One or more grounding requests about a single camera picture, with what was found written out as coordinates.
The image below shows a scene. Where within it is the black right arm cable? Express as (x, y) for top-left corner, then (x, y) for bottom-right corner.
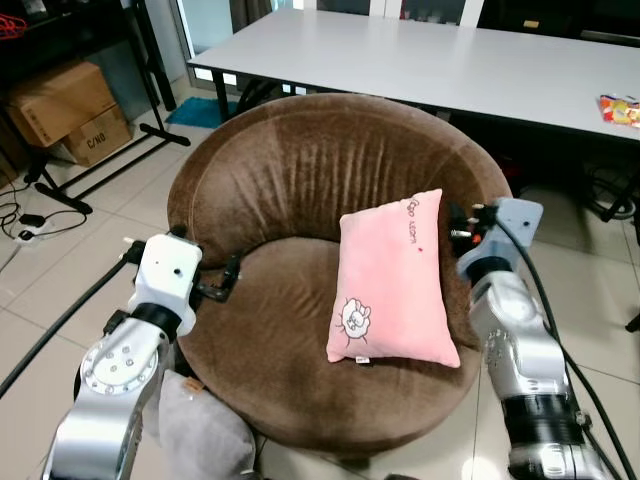
(490, 215), (640, 480)

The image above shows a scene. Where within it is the large brown cardboard box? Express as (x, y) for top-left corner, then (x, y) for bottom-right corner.
(4, 62), (119, 149)

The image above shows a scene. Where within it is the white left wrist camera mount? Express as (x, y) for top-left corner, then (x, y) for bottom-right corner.
(128, 233), (203, 336)

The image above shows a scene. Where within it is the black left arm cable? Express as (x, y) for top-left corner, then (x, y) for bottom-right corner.
(0, 238), (142, 401)

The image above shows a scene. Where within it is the teal floor mat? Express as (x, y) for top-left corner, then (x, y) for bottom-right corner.
(165, 97), (242, 130)

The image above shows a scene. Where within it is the long white table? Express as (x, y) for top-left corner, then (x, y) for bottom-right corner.
(187, 8), (640, 143)

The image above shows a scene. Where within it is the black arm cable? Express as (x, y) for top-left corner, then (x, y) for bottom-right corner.
(0, 238), (142, 401)
(490, 215), (640, 480)

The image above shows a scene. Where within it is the small printed cardboard box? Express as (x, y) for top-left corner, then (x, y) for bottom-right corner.
(62, 105), (135, 167)

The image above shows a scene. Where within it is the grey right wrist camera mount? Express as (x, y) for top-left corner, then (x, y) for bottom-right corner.
(458, 198), (546, 282)

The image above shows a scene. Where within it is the pink pillow with sheep print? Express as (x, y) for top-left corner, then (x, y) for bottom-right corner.
(327, 188), (462, 369)

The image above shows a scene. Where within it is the brown round velvet sofa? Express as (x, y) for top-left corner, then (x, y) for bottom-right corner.
(167, 92), (514, 457)

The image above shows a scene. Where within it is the red yellow snack packet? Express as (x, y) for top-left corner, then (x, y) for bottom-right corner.
(598, 94), (640, 129)

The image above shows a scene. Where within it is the black power adapter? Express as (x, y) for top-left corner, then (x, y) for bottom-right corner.
(18, 212), (47, 242)

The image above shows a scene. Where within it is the grey pillow with orange tag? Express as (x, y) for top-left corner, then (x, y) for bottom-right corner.
(155, 370), (260, 480)

